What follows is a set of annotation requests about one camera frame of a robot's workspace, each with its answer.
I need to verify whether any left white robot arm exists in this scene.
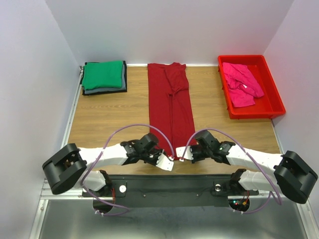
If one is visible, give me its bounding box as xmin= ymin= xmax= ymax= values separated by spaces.
xmin=42 ymin=133 xmax=173 ymax=195

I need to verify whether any red plastic bin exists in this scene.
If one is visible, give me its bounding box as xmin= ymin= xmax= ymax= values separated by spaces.
xmin=218 ymin=55 xmax=286 ymax=120

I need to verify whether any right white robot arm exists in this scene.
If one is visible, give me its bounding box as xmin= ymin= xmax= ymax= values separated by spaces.
xmin=183 ymin=128 xmax=319 ymax=204

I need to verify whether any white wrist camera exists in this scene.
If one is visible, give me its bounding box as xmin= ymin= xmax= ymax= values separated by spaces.
xmin=175 ymin=146 xmax=193 ymax=162
xmin=156 ymin=153 xmax=174 ymax=171

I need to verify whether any folded green t shirt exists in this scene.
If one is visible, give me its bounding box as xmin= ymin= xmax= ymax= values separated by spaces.
xmin=82 ymin=61 xmax=123 ymax=90

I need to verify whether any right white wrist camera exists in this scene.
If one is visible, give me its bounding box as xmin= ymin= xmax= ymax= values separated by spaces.
xmin=175 ymin=146 xmax=193 ymax=162

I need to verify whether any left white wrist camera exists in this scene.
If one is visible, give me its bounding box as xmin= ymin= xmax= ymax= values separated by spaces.
xmin=156 ymin=153 xmax=174 ymax=171

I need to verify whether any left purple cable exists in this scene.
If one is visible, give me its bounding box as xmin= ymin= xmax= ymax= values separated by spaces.
xmin=81 ymin=123 xmax=175 ymax=217

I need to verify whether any aluminium rail frame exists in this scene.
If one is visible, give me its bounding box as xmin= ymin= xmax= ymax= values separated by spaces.
xmin=32 ymin=67 xmax=317 ymax=239

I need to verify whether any dark red t shirt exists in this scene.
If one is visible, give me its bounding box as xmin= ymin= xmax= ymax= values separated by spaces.
xmin=148 ymin=62 xmax=195 ymax=154

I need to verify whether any pink t shirt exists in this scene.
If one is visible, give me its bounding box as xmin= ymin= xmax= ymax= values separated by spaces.
xmin=222 ymin=62 xmax=264 ymax=108

